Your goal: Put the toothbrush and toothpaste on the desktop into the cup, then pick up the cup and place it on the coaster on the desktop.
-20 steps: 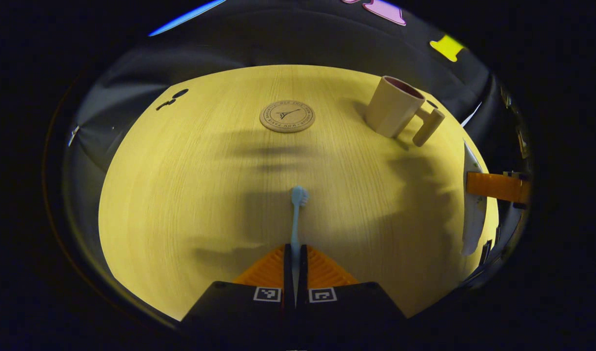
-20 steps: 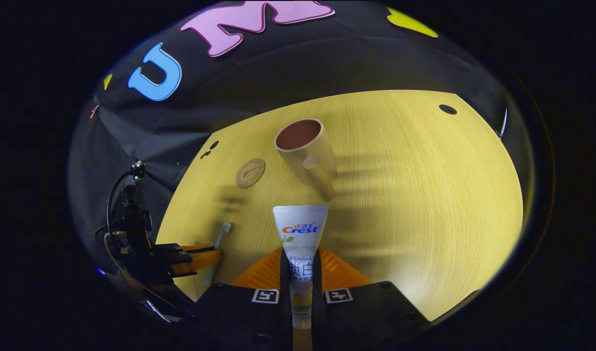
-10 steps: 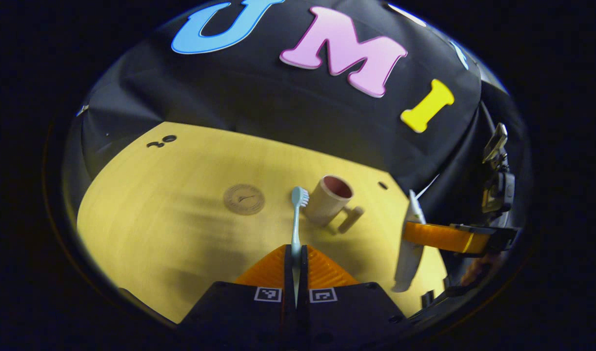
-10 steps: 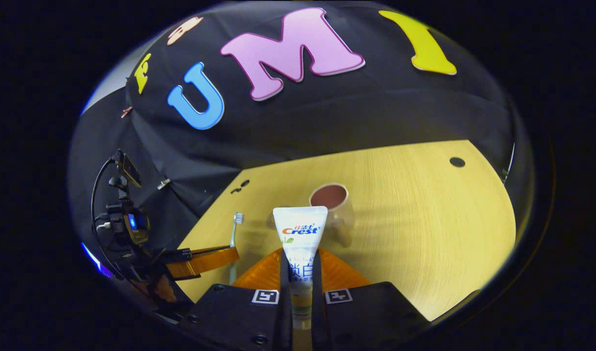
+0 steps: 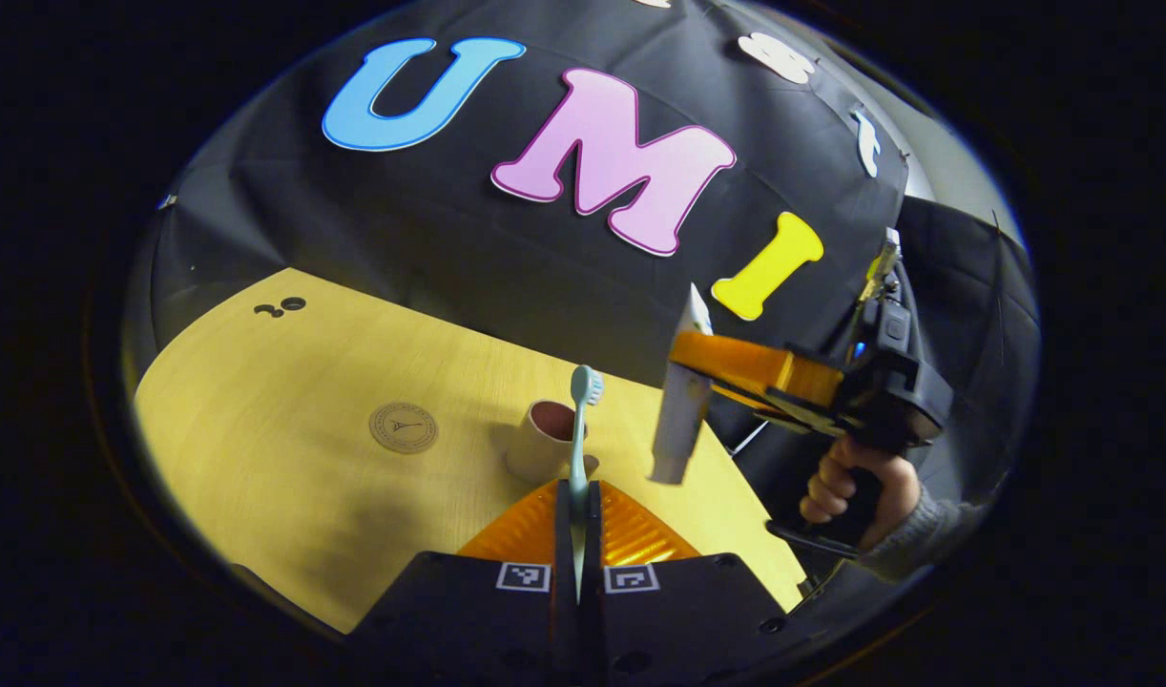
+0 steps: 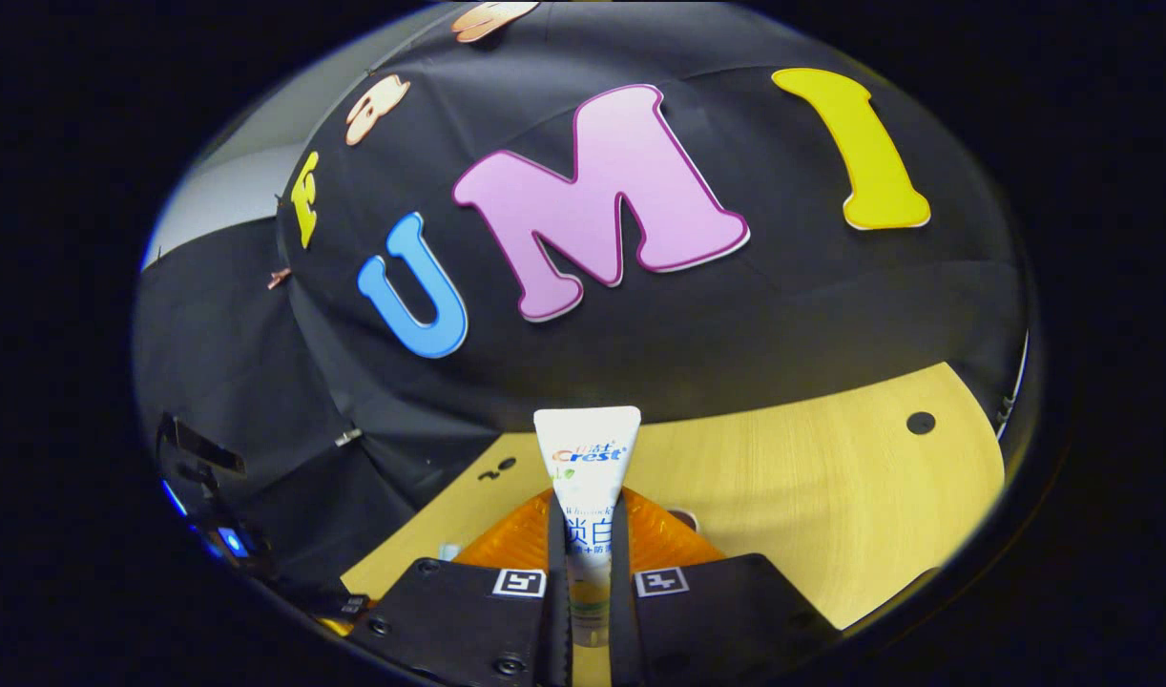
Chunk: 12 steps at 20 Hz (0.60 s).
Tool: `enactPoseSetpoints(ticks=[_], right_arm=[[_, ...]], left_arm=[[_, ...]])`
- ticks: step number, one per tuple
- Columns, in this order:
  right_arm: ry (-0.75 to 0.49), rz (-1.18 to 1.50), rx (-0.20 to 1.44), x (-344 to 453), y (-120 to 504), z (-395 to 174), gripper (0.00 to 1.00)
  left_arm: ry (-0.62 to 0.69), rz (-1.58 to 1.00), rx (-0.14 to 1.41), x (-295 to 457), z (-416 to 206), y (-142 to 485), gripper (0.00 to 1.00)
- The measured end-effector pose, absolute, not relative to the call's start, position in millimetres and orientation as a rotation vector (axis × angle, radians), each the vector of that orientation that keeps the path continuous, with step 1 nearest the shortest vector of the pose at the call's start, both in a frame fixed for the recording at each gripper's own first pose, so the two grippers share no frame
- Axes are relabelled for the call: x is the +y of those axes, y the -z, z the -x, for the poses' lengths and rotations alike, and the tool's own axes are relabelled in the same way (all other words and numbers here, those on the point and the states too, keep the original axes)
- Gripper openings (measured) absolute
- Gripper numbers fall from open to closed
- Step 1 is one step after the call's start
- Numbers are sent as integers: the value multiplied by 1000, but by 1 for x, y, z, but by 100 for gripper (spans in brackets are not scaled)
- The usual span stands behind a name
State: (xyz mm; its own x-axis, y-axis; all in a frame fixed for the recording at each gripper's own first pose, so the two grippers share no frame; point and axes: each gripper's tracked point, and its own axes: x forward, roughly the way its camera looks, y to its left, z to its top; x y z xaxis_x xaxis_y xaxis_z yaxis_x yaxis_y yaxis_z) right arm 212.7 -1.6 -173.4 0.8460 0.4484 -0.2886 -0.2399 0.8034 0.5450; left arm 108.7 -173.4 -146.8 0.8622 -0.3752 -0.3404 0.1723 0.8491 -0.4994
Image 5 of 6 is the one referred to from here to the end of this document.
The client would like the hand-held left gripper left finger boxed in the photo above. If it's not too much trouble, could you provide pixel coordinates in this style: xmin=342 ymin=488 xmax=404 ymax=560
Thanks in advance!
xmin=349 ymin=477 xmax=581 ymax=687

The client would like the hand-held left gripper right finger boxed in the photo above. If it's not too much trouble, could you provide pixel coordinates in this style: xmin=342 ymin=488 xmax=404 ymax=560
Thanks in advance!
xmin=583 ymin=480 xmax=818 ymax=687

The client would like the white toothpaste tube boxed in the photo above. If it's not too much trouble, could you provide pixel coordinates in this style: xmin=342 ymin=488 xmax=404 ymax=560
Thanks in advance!
xmin=648 ymin=283 xmax=715 ymax=486

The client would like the mint green toothbrush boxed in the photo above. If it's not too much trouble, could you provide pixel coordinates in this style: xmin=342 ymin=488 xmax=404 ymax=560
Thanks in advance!
xmin=568 ymin=365 xmax=605 ymax=604

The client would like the beige cup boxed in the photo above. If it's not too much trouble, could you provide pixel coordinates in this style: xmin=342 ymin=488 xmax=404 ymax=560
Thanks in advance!
xmin=505 ymin=399 xmax=600 ymax=486

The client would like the round brown coaster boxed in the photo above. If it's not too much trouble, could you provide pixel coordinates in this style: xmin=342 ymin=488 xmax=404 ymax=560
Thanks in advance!
xmin=369 ymin=402 xmax=440 ymax=455

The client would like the wooden desktop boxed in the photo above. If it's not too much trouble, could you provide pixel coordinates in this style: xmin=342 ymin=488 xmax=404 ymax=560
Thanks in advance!
xmin=133 ymin=267 xmax=808 ymax=635

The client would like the black backdrop cloth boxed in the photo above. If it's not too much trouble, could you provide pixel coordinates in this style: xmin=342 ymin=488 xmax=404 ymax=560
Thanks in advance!
xmin=125 ymin=0 xmax=1042 ymax=535

